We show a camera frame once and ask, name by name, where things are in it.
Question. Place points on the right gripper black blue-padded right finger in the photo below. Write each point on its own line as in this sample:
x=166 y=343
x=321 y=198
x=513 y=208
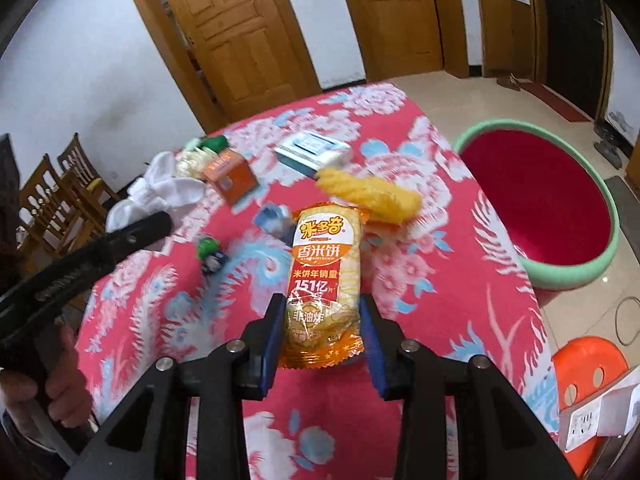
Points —
x=498 y=435

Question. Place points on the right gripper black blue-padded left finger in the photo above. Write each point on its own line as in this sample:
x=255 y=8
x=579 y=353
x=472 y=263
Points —
x=146 y=436

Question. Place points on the orange rice cracker packet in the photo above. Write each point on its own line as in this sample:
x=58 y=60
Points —
x=322 y=320

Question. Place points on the person's left hand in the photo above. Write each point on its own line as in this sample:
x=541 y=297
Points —
x=71 y=402

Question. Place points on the orange plastic stool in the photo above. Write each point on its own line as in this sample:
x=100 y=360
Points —
x=583 y=367

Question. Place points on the white cardboard box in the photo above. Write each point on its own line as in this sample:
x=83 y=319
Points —
x=611 y=412

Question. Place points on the red floral tablecloth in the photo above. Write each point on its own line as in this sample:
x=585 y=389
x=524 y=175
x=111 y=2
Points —
x=451 y=277

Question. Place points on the orange small box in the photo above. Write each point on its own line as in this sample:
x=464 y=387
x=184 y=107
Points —
x=231 y=176

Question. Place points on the red bin with green rim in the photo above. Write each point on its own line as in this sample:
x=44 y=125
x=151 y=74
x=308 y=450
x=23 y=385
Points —
x=559 y=214

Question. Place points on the green white wrapper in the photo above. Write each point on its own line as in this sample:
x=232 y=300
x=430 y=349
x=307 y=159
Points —
x=197 y=154

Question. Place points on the blue crumpled wrapper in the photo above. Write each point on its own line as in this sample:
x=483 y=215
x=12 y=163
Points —
x=276 y=221

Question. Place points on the grey floor mat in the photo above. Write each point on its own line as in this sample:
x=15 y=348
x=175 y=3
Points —
x=627 y=205

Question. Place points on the grey slippers pair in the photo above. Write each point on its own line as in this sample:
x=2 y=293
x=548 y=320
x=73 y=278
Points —
x=612 y=145

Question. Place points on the white blue carton box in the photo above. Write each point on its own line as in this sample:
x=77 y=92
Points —
x=308 y=152

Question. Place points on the left wooden door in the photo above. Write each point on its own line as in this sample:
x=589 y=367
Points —
x=231 y=59

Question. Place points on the wooden door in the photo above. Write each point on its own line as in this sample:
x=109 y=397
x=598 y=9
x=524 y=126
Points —
x=406 y=37
x=231 y=59

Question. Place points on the red doormat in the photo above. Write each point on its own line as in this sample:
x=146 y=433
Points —
x=558 y=104

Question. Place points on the brown shoe by panel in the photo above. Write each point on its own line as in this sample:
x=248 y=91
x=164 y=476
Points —
x=509 y=81

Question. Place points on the middle wooden door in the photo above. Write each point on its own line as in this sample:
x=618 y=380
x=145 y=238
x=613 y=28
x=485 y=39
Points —
x=406 y=37

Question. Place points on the low wooden wall panel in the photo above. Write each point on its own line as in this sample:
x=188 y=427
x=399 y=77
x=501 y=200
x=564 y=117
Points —
x=507 y=28

